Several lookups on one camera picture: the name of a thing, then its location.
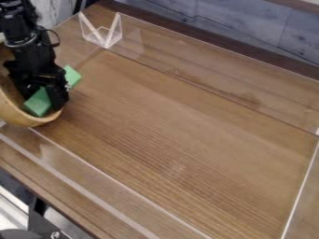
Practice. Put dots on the black table leg bracket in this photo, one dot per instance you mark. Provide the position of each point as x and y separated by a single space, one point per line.
41 225

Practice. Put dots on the clear acrylic corner bracket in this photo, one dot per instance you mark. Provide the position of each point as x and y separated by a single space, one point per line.
102 36

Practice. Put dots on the wooden bowl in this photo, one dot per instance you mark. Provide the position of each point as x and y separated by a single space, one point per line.
13 113

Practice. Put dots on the clear acrylic front wall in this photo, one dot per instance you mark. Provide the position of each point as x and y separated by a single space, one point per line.
110 210

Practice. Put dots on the clear acrylic back wall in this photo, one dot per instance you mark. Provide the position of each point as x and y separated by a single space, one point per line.
265 87

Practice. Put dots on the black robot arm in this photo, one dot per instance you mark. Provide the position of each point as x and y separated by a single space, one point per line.
19 20

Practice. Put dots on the clear acrylic wall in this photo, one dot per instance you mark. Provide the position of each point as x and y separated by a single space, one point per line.
265 87
110 210

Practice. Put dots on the green rectangular stick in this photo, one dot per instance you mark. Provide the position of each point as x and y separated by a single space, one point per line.
38 104

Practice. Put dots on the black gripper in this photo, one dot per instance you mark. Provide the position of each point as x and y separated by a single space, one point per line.
34 68

